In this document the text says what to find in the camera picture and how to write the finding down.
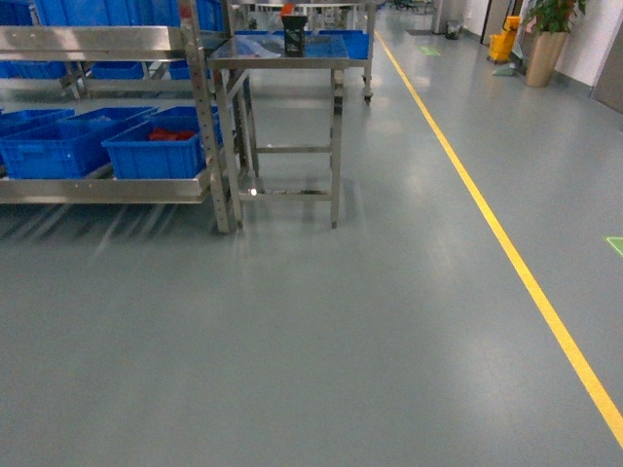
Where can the tall potted plant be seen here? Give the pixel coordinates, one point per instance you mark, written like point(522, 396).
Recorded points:
point(551, 22)

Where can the blue bin with red parts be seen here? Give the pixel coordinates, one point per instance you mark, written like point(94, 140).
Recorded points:
point(167, 145)

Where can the steel shelf rack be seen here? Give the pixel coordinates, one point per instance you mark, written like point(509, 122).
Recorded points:
point(138, 43)

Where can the blue bin middle shelf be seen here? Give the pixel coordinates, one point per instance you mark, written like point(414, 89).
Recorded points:
point(70, 148)

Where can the yellow mop bucket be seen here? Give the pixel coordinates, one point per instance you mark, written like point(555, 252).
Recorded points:
point(501, 44)

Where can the steel work table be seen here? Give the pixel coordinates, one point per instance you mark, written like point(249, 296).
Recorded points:
point(285, 140)

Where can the black basket on table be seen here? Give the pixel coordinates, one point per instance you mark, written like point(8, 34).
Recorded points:
point(294, 35)

